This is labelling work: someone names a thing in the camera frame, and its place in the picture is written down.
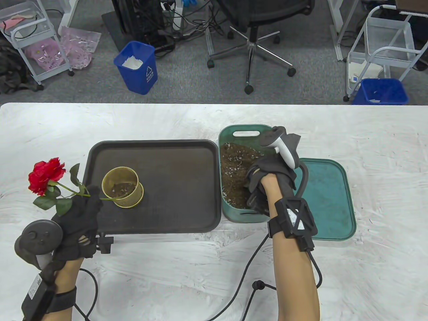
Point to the brown cardboard box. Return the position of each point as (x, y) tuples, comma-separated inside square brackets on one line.
[(413, 5)]

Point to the pink paper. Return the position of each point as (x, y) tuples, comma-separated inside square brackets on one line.
[(11, 22)]

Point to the blue trash bin white symbol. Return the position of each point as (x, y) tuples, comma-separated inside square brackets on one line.
[(140, 80)]

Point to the person's right hand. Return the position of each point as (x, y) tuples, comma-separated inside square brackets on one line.
[(267, 165)]

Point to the grey handheld controller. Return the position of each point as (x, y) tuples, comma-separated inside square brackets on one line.
[(287, 153), (36, 234)]

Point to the red artificial rose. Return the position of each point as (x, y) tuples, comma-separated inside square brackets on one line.
[(45, 174)]

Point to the brown potting mix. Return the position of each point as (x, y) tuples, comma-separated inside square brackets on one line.
[(234, 167)]

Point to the black floor mat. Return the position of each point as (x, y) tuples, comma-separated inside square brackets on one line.
[(113, 30)]

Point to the pink plastic bag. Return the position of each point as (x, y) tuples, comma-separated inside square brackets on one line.
[(43, 53), (80, 46)]

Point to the white desk leg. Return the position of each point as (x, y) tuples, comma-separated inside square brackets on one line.
[(337, 30), (68, 13)]

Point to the person's left hand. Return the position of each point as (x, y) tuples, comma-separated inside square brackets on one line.
[(78, 227)]

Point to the green bin lid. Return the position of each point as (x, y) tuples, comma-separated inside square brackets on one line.
[(331, 200)]

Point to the black computer tower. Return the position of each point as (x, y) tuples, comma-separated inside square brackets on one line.
[(140, 16)]

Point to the black office chair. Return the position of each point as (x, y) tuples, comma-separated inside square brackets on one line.
[(254, 13)]

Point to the black box with white label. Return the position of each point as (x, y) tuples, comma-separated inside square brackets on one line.
[(33, 294)]

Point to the gold flower pot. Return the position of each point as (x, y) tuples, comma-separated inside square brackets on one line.
[(133, 199)]

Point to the person's left forearm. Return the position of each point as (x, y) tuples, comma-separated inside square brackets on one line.
[(67, 277)]

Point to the dark brown tray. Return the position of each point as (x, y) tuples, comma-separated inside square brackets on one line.
[(174, 187)]

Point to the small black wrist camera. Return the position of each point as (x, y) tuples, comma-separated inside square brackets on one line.
[(258, 204), (105, 244)]

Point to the black backpack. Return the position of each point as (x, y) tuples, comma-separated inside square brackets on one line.
[(10, 73)]

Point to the black lattice wrist mount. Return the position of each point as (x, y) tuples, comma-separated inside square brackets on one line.
[(294, 217)]

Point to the person's right forearm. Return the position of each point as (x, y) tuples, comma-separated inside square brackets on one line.
[(294, 284)]

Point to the green plastic bin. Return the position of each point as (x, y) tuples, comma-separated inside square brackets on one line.
[(227, 214)]

